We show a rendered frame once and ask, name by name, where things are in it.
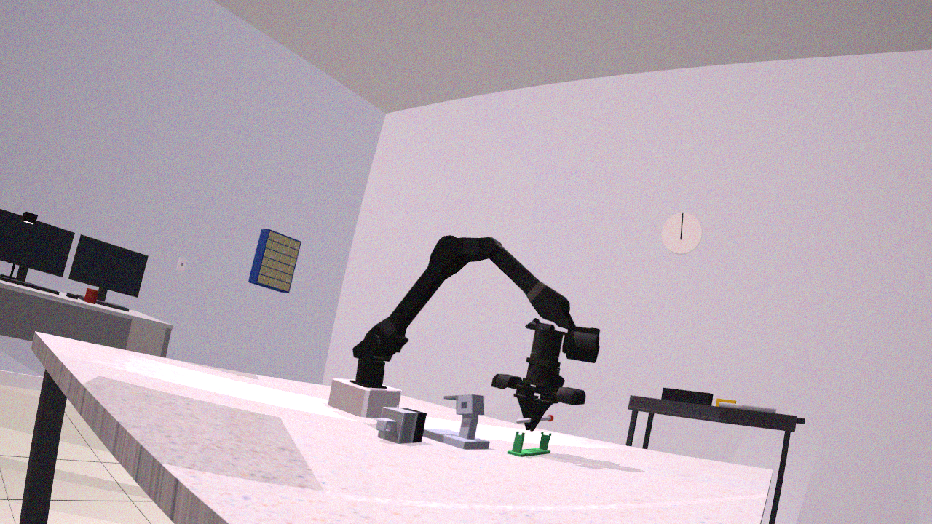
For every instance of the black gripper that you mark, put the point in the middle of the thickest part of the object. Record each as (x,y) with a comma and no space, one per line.
(541,373)

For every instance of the white tapered pin with red cap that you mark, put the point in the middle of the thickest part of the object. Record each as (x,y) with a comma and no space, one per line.
(528,420)

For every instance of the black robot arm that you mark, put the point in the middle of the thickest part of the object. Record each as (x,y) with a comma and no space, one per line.
(449,256)

